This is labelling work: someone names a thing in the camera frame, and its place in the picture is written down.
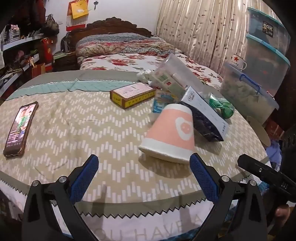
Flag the green soda can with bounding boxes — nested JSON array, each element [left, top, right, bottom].
[[208, 93, 235, 120]]

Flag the dark blue white box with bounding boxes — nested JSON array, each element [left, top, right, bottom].
[[180, 87, 229, 142]]

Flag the pink white paper cup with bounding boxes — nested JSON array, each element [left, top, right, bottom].
[[138, 103, 195, 164]]

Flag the clear plastic cup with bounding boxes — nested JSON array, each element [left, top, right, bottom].
[[151, 54, 205, 99]]

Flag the white paper wrapper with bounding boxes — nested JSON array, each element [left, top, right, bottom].
[[137, 70, 156, 85]]

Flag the person's right hand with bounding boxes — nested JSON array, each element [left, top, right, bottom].
[[275, 204, 290, 226]]

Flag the round cardboard disc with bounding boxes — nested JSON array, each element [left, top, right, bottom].
[[246, 116, 271, 148]]

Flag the smartphone in brown case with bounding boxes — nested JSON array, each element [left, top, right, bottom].
[[3, 101, 39, 159]]

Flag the beige chevron quilt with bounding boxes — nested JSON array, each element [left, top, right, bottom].
[[0, 69, 271, 241]]

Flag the middle clear teal-rimmed bin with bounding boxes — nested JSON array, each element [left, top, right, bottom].
[[243, 34, 290, 96]]

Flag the clear teal-rimmed bin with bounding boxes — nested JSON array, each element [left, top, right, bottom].
[[243, 34, 290, 96], [246, 8, 290, 55]]

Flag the floral bed sheet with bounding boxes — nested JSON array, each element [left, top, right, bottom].
[[80, 53, 223, 89]]

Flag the white enamel mug red star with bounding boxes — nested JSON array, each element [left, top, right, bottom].
[[230, 54, 247, 70]]

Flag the yellow pink cardboard box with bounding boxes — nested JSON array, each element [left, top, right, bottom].
[[110, 82, 156, 109]]

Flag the top clear teal-rimmed bin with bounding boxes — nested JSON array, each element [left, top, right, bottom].
[[246, 8, 290, 55]]

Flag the beige leaf pattern curtain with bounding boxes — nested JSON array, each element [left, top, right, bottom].
[[156, 0, 269, 76]]

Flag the cluttered grey shelf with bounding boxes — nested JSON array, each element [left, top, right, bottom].
[[1, 25, 57, 99]]

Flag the floral patchwork pillow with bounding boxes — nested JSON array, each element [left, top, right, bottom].
[[76, 33, 177, 58]]

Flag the dark wooden headboard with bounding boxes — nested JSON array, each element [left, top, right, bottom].
[[60, 17, 153, 52]]

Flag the clear bin with blue handle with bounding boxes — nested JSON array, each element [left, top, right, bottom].
[[220, 63, 279, 124]]

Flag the yellow red wall calendar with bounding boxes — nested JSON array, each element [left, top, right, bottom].
[[66, 0, 89, 32]]

